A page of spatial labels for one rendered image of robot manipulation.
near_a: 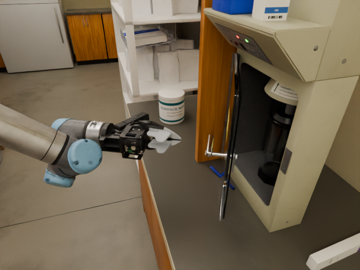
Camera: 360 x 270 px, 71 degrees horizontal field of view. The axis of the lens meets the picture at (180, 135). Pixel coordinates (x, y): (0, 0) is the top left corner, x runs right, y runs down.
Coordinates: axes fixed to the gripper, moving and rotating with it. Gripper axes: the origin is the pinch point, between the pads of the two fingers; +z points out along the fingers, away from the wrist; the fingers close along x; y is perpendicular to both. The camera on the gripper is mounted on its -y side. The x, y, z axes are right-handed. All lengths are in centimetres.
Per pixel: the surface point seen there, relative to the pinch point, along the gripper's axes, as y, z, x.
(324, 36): 7.4, 28.1, 29.5
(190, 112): -64, -4, -26
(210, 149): 4.9, 9.6, 0.8
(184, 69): -116, -16, -20
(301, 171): 5.1, 32.7, -3.1
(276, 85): -6.5, 24.7, 14.4
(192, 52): -120, -11, -8
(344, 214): -4, 54, -26
